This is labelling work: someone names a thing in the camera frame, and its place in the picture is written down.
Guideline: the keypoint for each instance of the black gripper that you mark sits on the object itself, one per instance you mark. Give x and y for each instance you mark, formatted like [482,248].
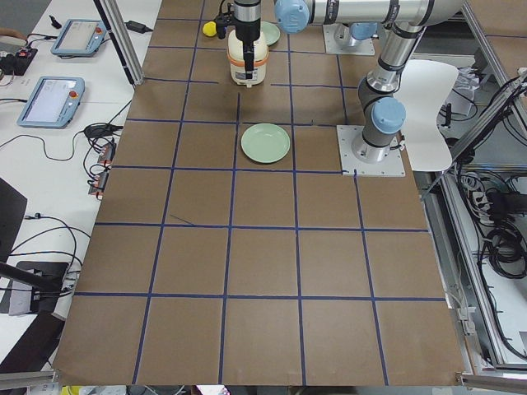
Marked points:
[247,20]

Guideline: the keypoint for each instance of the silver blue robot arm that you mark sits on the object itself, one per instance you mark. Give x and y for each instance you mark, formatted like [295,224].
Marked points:
[406,20]

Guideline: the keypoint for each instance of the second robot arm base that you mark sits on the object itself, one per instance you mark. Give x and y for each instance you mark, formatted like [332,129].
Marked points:
[350,39]

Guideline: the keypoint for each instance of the green plate behind cooker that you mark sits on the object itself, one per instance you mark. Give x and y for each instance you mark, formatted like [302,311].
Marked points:
[271,32]

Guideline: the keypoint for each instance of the black device with red button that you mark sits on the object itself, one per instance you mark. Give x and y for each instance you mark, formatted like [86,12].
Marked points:
[17,64]

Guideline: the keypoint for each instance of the yellow ball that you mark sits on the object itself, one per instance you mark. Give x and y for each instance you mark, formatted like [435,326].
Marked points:
[210,29]

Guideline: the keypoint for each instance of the green plate near centre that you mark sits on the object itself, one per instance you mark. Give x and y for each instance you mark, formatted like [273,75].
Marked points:
[265,143]

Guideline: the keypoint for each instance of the black power adapter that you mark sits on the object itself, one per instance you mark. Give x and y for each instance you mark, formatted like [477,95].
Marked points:
[137,27]

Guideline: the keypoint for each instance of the upper blue teach pendant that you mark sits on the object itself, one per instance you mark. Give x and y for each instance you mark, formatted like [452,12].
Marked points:
[79,38]

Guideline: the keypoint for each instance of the blue teach pendant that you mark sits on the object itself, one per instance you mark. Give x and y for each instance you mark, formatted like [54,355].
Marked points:
[52,103]
[79,38]

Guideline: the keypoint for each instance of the power strip with plugs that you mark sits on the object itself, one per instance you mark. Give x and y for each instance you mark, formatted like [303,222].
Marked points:
[98,172]

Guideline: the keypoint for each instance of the white chair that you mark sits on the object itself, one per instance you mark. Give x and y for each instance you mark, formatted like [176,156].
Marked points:
[424,86]

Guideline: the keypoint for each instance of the lower blue teach pendant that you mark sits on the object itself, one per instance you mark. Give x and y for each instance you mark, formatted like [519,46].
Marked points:
[52,103]

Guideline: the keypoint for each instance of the brown paper table mat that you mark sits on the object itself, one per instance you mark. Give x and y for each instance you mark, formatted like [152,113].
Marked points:
[205,266]

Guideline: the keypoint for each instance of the aluminium frame post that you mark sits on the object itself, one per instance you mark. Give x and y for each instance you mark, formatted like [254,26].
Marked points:
[114,23]

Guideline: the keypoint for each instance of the black camera stand base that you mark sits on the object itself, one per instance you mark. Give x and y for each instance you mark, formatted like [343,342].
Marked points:
[37,287]

